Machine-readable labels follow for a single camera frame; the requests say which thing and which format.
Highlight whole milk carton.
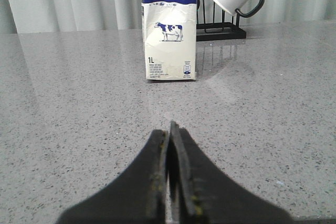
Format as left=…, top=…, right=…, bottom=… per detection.
left=141, top=0, right=197, bottom=81

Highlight black wire mug rack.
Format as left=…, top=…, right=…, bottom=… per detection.
left=196, top=0, right=246, bottom=41

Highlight grey white curtain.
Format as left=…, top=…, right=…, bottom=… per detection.
left=1, top=0, right=335, bottom=34

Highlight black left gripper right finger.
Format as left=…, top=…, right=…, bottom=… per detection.
left=169, top=122, right=293, bottom=223

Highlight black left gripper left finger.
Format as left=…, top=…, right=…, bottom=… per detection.
left=57, top=130, right=168, bottom=223

